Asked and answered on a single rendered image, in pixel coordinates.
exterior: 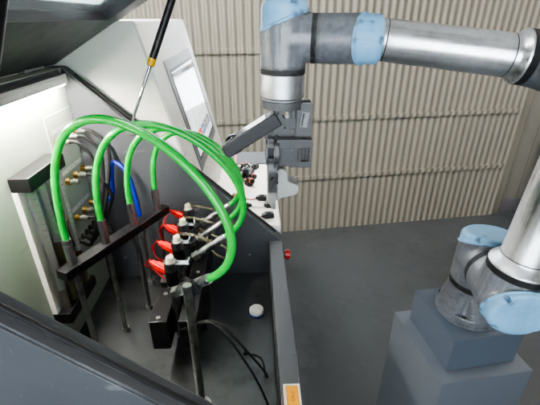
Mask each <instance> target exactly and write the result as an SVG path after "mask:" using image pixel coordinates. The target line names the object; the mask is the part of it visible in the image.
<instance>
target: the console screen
mask: <svg viewBox="0 0 540 405"><path fill-rule="evenodd" d="M163 63H164V66H165V69H166V73H167V75H168V77H169V80H170V84H171V86H172V89H173V91H174V95H175V98H176V100H177V102H178V107H179V109H180V111H181V114H182V118H183V120H184V123H185V125H186V129H189V130H193V131H195V132H198V133H201V134H203V135H205V136H207V137H209V138H210V139H212V140H213V138H214V135H215V128H214V126H213V122H212V119H211V115H210V113H209V110H208V107H207V103H206V100H205V97H204V95H203V90H202V88H201V85H200V82H199V79H198V75H197V72H196V70H195V67H194V62H193V60H192V57H191V54H190V50H189V48H187V49H186V50H184V51H181V52H179V53H178V54H176V55H173V56H171V57H169V58H168V59H165V60H163ZM192 146H193V148H194V151H195V154H196V157H197V159H198V163H199V165H200V168H201V171H203V168H204V166H205V163H206V160H207V156H208V154H207V153H205V152H204V151H203V150H201V149H200V148H199V147H198V146H196V145H194V144H192Z"/></svg>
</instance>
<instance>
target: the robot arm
mask: <svg viewBox="0 0 540 405"><path fill-rule="evenodd" d="M378 61H380V62H386V63H398V64H404V65H411V66H417V67H423V68H435V69H441V70H448V71H454V72H466V73H472V74H478V75H485V76H496V77H502V78H503V80H504V81H505V82H506V83H507V84H514V85H519V86H523V87H527V88H532V89H534V90H536V91H539V92H540V29H538V28H531V27H527V28H525V29H524V30H522V31H520V32H519V33H516V32H508V31H495V30H488V29H481V28H474V27H460V26H453V25H446V24H439V23H431V22H418V21H411V20H403V19H396V18H385V17H384V16H383V15H382V14H379V13H368V12H367V11H363V12H354V13H349V12H344V13H313V12H309V4H308V1H307V0H264V2H263V3H262V6H261V20H260V69H261V73H260V95H261V97H262V98H263V99H262V108H264V109H267V110H271V111H269V112H267V113H265V114H264V115H263V116H261V117H260V118H258V119H256V120H255V121H253V122H252V123H251V124H249V125H247V126H245V127H244V128H242V129H241V130H239V131H238V132H236V133H234V134H230V135H229V136H227V137H226V139H225V140H224V141H223V144H222V151H223V152H224V153H225V155H226V156H227V157H228V158H230V157H232V156H234V155H235V154H238V153H240V152H242V150H243V149H245V148H247V147H248V146H249V145H251V144H253V143H254V142H256V141H258V140H259V139H260V138H262V137H264V150H265V164H266V165H267V192H268V203H269V205H270V207H271V208H272V209H276V200H277V199H280V198H286V197H289V196H293V195H295V194H297V193H298V192H299V186H298V185H297V179H296V178H295V177H293V176H292V175H289V174H288V172H287V170H286V166H288V167H289V168H296V167H298V168H311V157H312V146H313V143H312V142H313V140H312V138H311V128H312V114H313V102H311V100H310V99H302V98H303V97H304V96H305V65H306V64H307V63H319V64H355V65H356V66H361V65H363V64H376V63H377V62H378ZM284 112H288V113H287V114H286V115H283V113H284ZM435 306H436V309H437V310H438V312H439V313H440V314H441V315H442V316H443V317H444V318H445V319H446V320H448V321H450V322H451V323H452V324H454V325H457V326H459V327H461V328H463V329H467V330H471V331H476V332H488V331H492V330H494V329H496V330H498V331H500V332H502V333H508V334H528V333H532V332H537V331H539V330H540V156H539V158H538V161H537V163H536V166H535V167H534V171H533V173H532V174H531V177H530V180H529V182H528V184H527V187H526V189H525V192H524V194H523V196H522V199H521V201H520V203H519V205H518V207H517V210H516V212H515V215H514V217H513V220H512V222H511V224H510V226H509V230H506V229H503V228H500V227H495V226H491V225H484V224H473V225H468V226H467V227H464V228H463V229H462V231H461V233H460V237H459V238H458V243H457V246H456V252H455V255H454V258H453V262H452V266H451V270H450V273H449V277H448V278H447V280H446V281H445V282H444V283H443V285H442V286H441V287H440V288H439V289H438V291H437V293H436V298H435Z"/></svg>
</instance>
